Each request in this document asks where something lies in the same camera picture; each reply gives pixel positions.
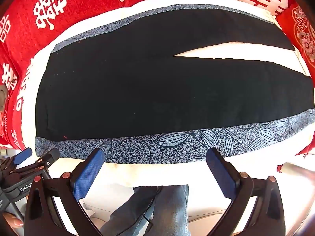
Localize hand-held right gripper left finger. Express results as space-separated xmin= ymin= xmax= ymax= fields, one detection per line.
xmin=25 ymin=148 xmax=106 ymax=236

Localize person's left hand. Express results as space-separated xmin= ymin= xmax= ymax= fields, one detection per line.
xmin=0 ymin=213 xmax=24 ymax=229

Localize person's legs in jeans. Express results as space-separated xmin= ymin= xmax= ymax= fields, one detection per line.
xmin=100 ymin=184 xmax=190 ymax=236

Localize red printed blanket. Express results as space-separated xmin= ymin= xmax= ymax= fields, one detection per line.
xmin=0 ymin=0 xmax=291 ymax=151

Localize red floral pillow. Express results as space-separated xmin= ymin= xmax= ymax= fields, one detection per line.
xmin=275 ymin=2 xmax=315 ymax=64

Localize black cable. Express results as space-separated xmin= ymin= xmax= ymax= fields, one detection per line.
xmin=118 ymin=186 xmax=161 ymax=236

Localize cream blanket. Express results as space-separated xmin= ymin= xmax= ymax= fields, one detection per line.
xmin=18 ymin=0 xmax=315 ymax=236

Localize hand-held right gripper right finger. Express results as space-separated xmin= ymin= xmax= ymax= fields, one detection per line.
xmin=205 ymin=148 xmax=286 ymax=236

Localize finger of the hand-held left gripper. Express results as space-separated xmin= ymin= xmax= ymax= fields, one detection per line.
xmin=15 ymin=149 xmax=61 ymax=177
xmin=6 ymin=147 xmax=33 ymax=169

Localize black pants with patterned stripe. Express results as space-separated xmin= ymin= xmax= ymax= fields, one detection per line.
xmin=35 ymin=4 xmax=315 ymax=165

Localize grey cloth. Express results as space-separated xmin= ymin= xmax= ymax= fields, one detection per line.
xmin=0 ymin=84 xmax=8 ymax=112

